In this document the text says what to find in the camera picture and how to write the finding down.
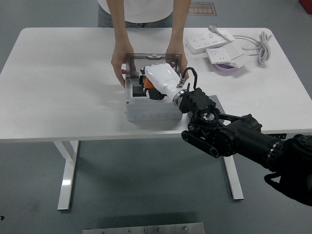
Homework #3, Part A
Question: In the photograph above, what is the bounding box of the person's left hand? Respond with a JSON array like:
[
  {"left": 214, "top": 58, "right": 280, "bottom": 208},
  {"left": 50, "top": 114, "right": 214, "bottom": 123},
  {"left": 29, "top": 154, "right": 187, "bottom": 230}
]
[{"left": 165, "top": 44, "right": 190, "bottom": 81}]

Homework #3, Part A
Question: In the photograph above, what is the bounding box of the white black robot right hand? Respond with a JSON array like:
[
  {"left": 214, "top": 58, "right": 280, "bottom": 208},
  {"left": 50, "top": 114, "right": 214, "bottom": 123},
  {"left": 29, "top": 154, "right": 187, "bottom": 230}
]
[{"left": 133, "top": 63, "right": 184, "bottom": 103}]

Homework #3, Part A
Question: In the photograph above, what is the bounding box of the person's right hand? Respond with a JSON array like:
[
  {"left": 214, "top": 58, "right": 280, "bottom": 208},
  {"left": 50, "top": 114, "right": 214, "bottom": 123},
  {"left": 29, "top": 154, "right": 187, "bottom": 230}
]
[{"left": 111, "top": 47, "right": 137, "bottom": 88}]

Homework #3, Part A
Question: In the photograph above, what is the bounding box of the orange cylindrical battery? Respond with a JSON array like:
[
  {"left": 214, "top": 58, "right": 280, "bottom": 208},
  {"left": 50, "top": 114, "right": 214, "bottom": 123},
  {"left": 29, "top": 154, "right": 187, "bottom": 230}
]
[{"left": 142, "top": 77, "right": 155, "bottom": 89}]

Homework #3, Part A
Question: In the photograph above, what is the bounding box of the smoked transparent box lid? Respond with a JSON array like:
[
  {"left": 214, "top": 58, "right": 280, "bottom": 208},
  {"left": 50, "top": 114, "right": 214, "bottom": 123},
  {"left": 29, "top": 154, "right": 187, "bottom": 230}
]
[{"left": 125, "top": 53, "right": 183, "bottom": 80}]

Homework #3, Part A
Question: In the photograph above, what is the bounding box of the grey plastic electrical box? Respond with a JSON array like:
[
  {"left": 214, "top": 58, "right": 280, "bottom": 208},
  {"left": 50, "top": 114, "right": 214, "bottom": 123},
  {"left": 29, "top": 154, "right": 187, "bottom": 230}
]
[{"left": 124, "top": 77, "right": 186, "bottom": 122}]

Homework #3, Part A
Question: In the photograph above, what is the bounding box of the long white power strip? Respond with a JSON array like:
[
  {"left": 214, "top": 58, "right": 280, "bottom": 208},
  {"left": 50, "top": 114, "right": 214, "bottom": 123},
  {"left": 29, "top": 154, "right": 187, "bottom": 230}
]
[{"left": 186, "top": 33, "right": 235, "bottom": 55}]

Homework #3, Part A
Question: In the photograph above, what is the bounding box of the white power plug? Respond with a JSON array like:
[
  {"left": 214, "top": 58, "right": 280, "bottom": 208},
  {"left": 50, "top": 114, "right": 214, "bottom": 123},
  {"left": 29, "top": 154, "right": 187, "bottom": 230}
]
[{"left": 208, "top": 22, "right": 235, "bottom": 41}]

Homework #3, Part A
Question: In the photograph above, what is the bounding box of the brown floor sign sticker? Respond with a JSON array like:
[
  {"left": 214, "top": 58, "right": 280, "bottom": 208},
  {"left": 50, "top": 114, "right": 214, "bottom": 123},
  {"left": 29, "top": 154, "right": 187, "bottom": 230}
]
[{"left": 190, "top": 1, "right": 217, "bottom": 17}]

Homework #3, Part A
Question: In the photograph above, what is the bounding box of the purple bowl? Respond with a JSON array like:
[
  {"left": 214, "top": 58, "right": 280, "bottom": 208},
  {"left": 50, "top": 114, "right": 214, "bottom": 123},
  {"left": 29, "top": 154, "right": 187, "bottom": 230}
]
[{"left": 214, "top": 62, "right": 241, "bottom": 74}]

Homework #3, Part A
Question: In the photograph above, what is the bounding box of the person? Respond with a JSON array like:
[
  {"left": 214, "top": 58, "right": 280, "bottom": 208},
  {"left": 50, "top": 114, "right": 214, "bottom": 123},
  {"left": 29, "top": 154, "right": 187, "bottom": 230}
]
[{"left": 97, "top": 0, "right": 174, "bottom": 28}]

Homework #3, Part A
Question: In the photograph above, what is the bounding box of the grey block holder with hole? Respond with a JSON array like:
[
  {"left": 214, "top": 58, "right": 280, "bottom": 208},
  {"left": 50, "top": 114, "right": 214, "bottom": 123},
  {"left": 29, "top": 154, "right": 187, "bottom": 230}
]
[{"left": 208, "top": 95, "right": 222, "bottom": 112}]

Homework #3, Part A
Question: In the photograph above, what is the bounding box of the white table leg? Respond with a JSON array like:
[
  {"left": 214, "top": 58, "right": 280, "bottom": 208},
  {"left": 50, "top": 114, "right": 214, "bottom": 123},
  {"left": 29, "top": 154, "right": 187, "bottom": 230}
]
[
  {"left": 53, "top": 140, "right": 80, "bottom": 211},
  {"left": 223, "top": 155, "right": 245, "bottom": 201}
]

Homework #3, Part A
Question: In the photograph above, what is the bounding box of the black table control panel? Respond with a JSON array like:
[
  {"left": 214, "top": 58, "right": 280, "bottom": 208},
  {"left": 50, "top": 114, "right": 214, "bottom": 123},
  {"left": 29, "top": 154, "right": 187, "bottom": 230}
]
[{"left": 265, "top": 133, "right": 288, "bottom": 141}]

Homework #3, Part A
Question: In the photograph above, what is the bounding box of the red crate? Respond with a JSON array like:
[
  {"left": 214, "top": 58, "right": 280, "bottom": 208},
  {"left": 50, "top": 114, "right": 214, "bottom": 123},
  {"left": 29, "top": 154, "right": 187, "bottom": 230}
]
[{"left": 299, "top": 0, "right": 312, "bottom": 14}]

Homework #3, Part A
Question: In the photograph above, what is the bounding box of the grey metal plate with screws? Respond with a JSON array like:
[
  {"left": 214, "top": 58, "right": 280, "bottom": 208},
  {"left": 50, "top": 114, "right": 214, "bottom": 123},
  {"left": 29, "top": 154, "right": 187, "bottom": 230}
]
[{"left": 82, "top": 222, "right": 206, "bottom": 234}]

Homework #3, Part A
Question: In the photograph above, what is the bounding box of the white wall socket panel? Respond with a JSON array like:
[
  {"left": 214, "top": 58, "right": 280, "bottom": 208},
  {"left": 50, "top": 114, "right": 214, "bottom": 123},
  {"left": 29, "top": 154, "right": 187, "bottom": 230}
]
[{"left": 206, "top": 47, "right": 233, "bottom": 65}]

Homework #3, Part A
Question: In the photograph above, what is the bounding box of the white wall switch panel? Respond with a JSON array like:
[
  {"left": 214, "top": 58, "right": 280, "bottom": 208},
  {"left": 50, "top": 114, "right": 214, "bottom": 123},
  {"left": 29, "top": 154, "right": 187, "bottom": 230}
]
[{"left": 225, "top": 43, "right": 250, "bottom": 69}]

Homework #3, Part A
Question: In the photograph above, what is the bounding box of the white power cable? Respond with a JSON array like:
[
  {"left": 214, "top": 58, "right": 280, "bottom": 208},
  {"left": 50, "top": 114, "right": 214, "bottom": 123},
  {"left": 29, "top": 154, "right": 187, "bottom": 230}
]
[{"left": 233, "top": 30, "right": 273, "bottom": 66}]

